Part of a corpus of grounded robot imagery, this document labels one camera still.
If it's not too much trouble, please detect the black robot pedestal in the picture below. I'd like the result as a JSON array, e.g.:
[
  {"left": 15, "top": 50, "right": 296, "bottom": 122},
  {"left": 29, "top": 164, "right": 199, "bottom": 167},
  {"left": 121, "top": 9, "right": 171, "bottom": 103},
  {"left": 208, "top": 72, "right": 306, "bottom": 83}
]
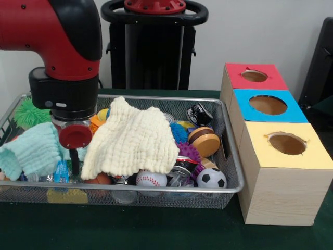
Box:
[{"left": 99, "top": 0, "right": 210, "bottom": 90}]

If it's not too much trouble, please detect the blue spiky ball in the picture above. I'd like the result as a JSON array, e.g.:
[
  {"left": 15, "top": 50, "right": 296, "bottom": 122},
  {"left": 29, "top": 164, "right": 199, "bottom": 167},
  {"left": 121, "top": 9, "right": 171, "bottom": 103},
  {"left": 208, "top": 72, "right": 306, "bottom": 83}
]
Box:
[{"left": 169, "top": 121, "right": 189, "bottom": 145}]

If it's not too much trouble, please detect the mint green waffle cloth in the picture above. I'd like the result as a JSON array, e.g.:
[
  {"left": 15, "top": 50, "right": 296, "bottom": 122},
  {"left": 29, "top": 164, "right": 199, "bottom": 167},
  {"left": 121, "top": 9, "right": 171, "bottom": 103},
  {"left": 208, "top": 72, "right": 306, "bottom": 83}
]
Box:
[{"left": 0, "top": 122, "right": 89, "bottom": 181}]

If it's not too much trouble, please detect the wooden box with three holes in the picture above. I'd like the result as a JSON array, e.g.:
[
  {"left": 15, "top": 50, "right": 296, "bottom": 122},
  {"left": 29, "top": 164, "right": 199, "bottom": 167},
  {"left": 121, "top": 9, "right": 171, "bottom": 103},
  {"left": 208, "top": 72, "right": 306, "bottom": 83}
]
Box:
[{"left": 220, "top": 62, "right": 333, "bottom": 226}]

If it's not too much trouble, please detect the small baseball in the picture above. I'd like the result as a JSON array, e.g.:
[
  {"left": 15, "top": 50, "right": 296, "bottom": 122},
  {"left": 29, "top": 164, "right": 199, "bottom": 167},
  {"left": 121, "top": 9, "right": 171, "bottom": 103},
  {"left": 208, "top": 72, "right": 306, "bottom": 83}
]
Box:
[{"left": 136, "top": 170, "right": 168, "bottom": 189}]

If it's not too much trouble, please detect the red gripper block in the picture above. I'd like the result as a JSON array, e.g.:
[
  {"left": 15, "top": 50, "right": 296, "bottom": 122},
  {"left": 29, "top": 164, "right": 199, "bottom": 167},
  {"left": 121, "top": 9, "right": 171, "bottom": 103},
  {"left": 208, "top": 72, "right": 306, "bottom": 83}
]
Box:
[{"left": 58, "top": 123, "right": 93, "bottom": 176}]

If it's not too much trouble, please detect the black white striped toy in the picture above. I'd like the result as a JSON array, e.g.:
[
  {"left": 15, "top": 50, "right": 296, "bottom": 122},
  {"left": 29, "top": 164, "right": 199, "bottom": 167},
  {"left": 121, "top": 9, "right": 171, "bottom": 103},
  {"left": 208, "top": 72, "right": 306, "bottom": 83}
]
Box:
[{"left": 186, "top": 103, "right": 213, "bottom": 127}]

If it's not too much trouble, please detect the green spiky rubber ball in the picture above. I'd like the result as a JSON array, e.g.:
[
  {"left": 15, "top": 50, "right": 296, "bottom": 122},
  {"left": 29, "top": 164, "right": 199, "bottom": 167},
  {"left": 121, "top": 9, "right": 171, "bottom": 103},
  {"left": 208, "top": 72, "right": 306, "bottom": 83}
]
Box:
[{"left": 13, "top": 97, "right": 53, "bottom": 129}]

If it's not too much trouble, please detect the orange plastic toy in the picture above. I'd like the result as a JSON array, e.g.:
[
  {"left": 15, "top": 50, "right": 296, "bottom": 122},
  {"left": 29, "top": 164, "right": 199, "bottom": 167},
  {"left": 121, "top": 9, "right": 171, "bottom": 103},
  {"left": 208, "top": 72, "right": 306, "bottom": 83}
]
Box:
[{"left": 89, "top": 112, "right": 107, "bottom": 134}]

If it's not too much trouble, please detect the purple spiky ball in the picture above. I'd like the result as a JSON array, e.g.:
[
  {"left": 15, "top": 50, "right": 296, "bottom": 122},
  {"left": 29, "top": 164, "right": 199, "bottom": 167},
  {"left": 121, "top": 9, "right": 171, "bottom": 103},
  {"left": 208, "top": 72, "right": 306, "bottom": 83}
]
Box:
[{"left": 178, "top": 142, "right": 202, "bottom": 165}]

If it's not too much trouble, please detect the brown wooden yo-yo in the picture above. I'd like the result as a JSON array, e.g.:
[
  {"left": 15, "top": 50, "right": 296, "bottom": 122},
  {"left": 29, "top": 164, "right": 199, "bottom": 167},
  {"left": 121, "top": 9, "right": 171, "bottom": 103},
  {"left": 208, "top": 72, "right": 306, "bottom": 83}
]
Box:
[{"left": 187, "top": 127, "right": 221, "bottom": 158}]

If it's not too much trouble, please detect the clear blue packet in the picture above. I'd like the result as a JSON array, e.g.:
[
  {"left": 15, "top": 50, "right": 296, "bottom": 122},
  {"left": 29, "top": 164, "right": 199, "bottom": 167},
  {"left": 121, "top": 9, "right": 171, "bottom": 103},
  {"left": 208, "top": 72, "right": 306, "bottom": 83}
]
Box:
[{"left": 55, "top": 160, "right": 70, "bottom": 184}]

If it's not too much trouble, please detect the black upright panel stand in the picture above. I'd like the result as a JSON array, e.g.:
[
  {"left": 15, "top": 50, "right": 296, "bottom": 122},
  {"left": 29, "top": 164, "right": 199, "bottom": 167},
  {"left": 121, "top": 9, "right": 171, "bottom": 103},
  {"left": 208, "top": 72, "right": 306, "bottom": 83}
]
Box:
[{"left": 299, "top": 17, "right": 333, "bottom": 118}]

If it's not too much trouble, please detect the dark green table cloth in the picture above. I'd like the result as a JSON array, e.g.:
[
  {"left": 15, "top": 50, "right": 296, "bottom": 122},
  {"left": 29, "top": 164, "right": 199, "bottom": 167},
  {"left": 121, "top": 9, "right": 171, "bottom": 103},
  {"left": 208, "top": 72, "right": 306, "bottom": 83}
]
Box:
[{"left": 0, "top": 87, "right": 333, "bottom": 250}]

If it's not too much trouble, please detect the cream yellow waffle cloth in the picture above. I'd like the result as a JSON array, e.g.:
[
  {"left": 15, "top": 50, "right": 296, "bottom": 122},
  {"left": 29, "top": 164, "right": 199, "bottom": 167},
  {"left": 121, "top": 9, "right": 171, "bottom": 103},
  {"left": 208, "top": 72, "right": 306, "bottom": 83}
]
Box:
[{"left": 81, "top": 96, "right": 184, "bottom": 181}]

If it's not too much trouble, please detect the shallow clear mesh bin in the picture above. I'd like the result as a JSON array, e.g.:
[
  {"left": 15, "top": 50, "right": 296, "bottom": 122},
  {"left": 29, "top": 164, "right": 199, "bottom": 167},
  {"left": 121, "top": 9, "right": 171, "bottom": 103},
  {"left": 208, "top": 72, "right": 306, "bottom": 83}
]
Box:
[{"left": 0, "top": 93, "right": 245, "bottom": 210}]

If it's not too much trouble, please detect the small soccer ball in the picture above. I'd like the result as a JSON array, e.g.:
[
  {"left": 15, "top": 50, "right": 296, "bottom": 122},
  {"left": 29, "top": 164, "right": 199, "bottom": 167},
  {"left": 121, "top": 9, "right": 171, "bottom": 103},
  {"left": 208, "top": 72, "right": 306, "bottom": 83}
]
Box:
[{"left": 197, "top": 168, "right": 228, "bottom": 189}]

